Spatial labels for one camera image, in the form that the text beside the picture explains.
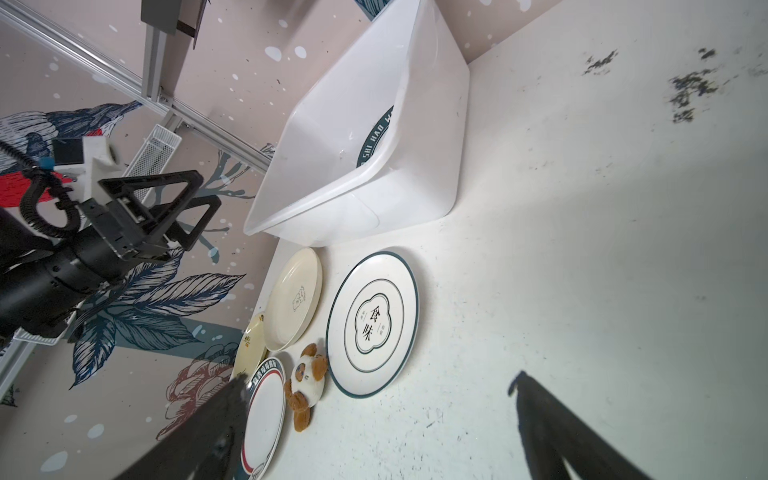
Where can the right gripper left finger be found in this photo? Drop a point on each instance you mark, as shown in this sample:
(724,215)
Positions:
(204,446)

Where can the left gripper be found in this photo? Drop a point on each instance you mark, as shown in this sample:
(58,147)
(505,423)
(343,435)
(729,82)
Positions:
(105,241)

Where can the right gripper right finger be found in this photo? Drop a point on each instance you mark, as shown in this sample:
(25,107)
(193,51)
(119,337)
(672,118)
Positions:
(556,442)

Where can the white plate green rim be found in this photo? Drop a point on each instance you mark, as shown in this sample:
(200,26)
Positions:
(264,422)

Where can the white plate with flower outline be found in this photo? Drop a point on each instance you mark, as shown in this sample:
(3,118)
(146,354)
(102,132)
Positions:
(372,325)

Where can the white plate dark lettered rim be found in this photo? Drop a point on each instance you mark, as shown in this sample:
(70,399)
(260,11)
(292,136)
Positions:
(373,138)

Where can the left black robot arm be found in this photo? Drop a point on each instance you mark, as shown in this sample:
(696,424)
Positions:
(42,282)

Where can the white plastic bin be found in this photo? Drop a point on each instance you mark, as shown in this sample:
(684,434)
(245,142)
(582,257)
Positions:
(314,195)

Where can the small yellowish saucer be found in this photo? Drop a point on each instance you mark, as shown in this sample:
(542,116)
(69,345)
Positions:
(252,348)

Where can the cream round plate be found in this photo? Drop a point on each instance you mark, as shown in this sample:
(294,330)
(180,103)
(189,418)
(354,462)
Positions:
(293,300)

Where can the white wire mesh shelf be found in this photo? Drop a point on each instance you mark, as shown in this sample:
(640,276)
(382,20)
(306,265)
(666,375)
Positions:
(155,153)

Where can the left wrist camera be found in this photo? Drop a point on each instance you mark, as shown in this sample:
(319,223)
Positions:
(83,162)

